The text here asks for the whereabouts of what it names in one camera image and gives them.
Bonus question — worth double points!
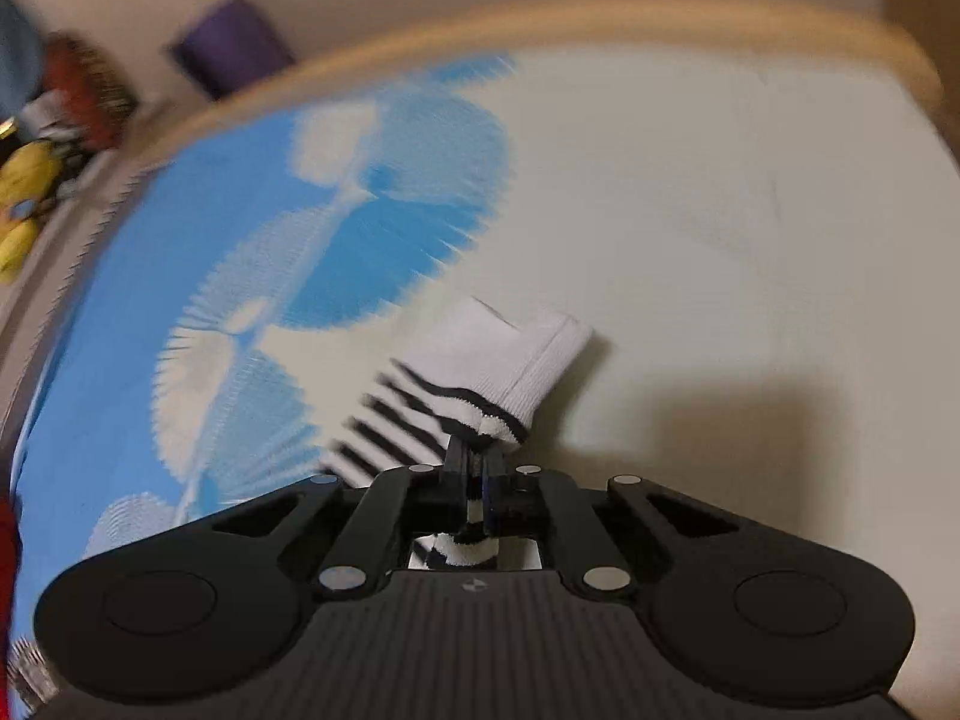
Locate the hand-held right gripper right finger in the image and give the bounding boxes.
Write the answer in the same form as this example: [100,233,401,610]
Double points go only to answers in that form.
[480,461,752,601]

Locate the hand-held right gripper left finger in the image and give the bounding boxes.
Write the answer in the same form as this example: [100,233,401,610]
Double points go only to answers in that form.
[206,439,475,601]

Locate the white black striped sock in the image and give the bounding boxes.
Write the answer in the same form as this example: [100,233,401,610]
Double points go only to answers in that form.
[319,296,595,571]

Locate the blue cream patterned bed sheet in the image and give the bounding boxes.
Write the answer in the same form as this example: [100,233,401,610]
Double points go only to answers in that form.
[15,45,960,695]

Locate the red folded blanket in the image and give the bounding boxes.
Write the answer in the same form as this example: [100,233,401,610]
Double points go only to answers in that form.
[0,495,25,653]

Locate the yellow plush toys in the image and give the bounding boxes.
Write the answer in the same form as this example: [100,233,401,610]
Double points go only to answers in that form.
[0,139,62,284]

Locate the purple box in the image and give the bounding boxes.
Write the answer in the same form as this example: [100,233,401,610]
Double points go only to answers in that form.
[166,0,297,102]

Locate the dark red bag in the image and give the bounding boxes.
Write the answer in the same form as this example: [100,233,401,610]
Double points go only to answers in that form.
[46,30,142,155]

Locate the blue curtain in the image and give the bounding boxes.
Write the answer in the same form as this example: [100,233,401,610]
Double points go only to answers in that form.
[0,0,46,102]

